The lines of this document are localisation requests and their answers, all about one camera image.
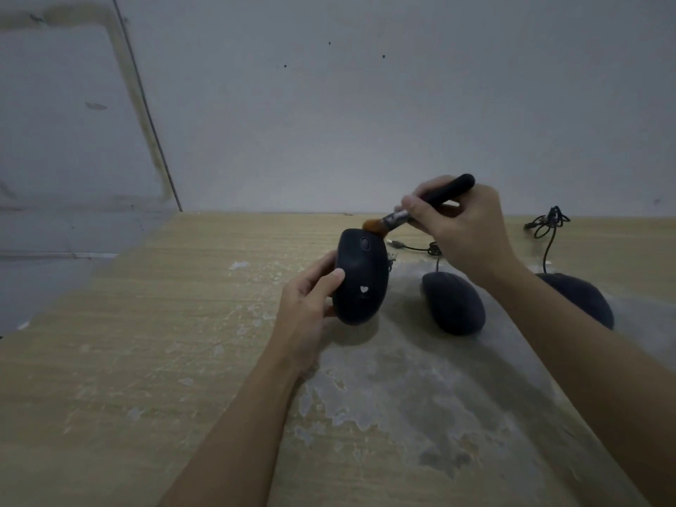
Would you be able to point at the person's left hand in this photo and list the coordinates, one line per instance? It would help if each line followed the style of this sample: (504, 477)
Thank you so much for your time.
(298, 316)

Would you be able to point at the person's right hand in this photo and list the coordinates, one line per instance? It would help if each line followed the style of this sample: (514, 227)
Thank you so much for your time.
(467, 234)

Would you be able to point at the person's right fingers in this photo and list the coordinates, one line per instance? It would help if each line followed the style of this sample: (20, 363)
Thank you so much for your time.
(422, 213)

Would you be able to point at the person's left thumb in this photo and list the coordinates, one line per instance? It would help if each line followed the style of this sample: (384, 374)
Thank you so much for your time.
(325, 289)

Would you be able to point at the black mouse with heart mark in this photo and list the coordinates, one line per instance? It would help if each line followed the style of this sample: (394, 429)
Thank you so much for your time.
(362, 282)

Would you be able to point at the person's right forearm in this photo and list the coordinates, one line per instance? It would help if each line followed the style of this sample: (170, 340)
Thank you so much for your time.
(591, 374)

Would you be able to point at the person's left forearm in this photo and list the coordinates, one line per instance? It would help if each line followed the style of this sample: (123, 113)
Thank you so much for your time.
(240, 440)

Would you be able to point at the plain black computer mouse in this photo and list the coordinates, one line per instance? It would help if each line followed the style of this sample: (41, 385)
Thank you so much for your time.
(453, 303)
(581, 300)

